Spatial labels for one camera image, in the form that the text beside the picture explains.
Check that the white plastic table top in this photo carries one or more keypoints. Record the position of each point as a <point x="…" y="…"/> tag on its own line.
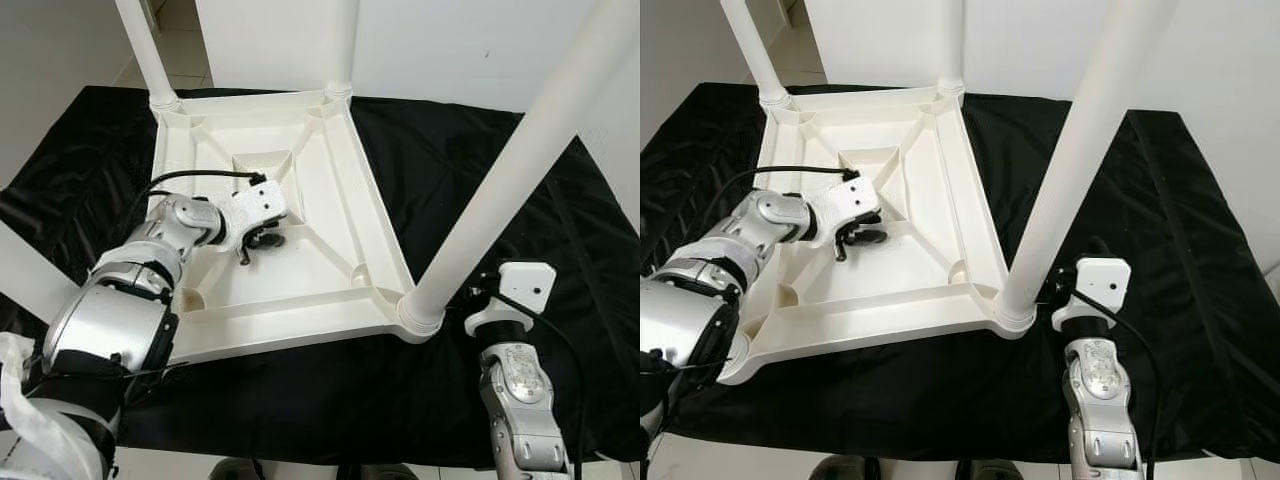
<point x="940" y="230"/>
<point x="340" y="230"/>

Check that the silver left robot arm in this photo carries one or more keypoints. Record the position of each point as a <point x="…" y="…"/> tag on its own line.
<point x="110" y="320"/>
<point x="690" y="320"/>

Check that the black cloth table cover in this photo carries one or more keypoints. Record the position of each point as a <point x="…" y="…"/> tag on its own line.
<point x="420" y="150"/>
<point x="1180" y="350"/>

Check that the grey right robot foot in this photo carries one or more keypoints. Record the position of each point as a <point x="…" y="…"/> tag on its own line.
<point x="985" y="470"/>
<point x="375" y="471"/>

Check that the grey robot foot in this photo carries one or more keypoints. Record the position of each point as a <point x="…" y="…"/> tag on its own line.
<point x="835" y="468"/>
<point x="985" y="470"/>
<point x="235" y="470"/>
<point x="375" y="471"/>

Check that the grey left robot foot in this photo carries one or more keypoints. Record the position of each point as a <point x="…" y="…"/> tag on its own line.
<point x="835" y="468"/>
<point x="235" y="470"/>

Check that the white crumpled cloth strip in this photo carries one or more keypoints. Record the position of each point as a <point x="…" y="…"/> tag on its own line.
<point x="30" y="420"/>

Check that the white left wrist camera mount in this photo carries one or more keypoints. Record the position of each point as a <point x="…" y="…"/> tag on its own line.
<point x="255" y="205"/>
<point x="850" y="200"/>

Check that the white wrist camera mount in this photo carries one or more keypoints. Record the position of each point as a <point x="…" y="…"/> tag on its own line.
<point x="255" y="205"/>
<point x="1105" y="280"/>
<point x="525" y="285"/>
<point x="850" y="200"/>

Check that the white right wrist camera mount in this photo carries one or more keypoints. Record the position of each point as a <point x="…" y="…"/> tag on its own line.
<point x="1105" y="280"/>
<point x="525" y="285"/>

